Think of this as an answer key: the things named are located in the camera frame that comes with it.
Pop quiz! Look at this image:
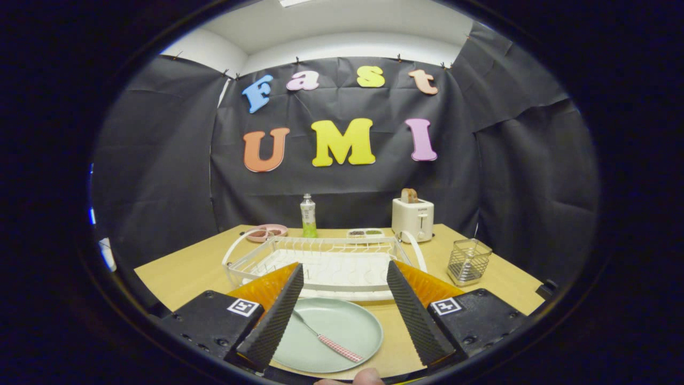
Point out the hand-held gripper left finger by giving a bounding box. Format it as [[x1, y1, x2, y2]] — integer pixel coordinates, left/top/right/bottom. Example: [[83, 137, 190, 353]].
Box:
[[156, 262, 305, 373]]

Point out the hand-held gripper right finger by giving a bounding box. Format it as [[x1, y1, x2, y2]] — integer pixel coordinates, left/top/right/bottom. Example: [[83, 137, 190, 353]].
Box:
[[386, 260, 527, 369]]

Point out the pale green plate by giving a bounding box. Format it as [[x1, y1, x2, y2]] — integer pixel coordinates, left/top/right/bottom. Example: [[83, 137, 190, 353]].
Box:
[[270, 297, 384, 374]]

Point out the spoon with red checked handle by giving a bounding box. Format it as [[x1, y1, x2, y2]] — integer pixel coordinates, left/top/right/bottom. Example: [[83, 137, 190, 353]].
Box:
[[293, 309, 364, 364]]

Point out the metal wire basket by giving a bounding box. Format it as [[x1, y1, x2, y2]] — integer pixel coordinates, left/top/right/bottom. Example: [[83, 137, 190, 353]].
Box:
[[447, 238, 493, 287]]

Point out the white wire dish rack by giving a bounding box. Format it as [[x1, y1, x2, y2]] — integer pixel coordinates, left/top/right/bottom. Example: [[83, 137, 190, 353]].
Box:
[[222, 230, 428, 302]]

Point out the pink plate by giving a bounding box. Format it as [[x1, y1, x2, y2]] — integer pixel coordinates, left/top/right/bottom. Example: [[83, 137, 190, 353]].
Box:
[[245, 224, 289, 243]]

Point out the white toaster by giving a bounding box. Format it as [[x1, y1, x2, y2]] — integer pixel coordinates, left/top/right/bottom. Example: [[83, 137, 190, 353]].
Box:
[[391, 198, 435, 244]]

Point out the green drink bottle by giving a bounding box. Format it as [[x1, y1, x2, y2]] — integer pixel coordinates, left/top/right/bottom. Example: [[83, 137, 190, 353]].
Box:
[[300, 194, 318, 238]]

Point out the black backdrop cloth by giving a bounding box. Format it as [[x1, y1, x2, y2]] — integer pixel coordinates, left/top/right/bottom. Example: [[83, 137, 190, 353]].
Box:
[[91, 21, 600, 289]]

